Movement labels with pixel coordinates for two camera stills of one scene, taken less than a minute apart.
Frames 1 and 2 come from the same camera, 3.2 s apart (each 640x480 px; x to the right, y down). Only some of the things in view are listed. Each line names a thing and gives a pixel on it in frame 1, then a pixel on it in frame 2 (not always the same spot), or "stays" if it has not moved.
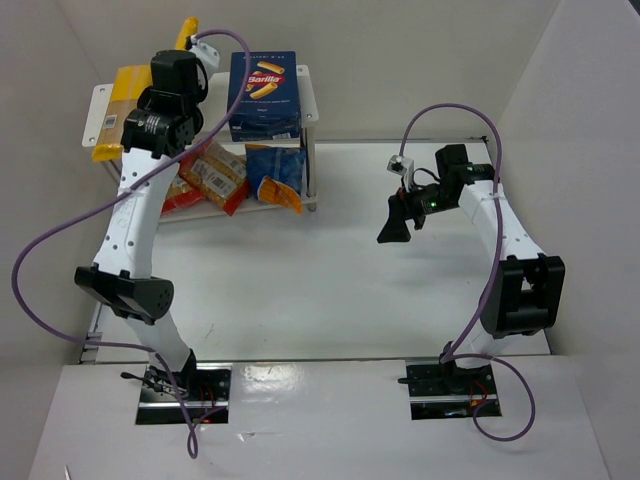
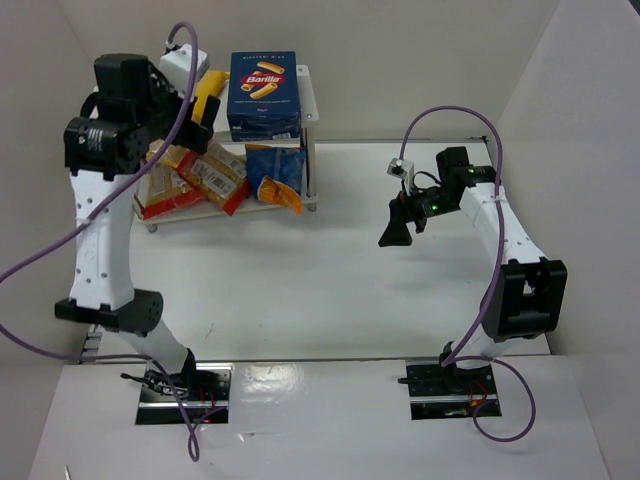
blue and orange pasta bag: x=275 y=174 stays
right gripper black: x=403 y=206 stays
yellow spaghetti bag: x=189 y=28 → x=211 y=83
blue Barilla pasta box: x=270 y=107 stays
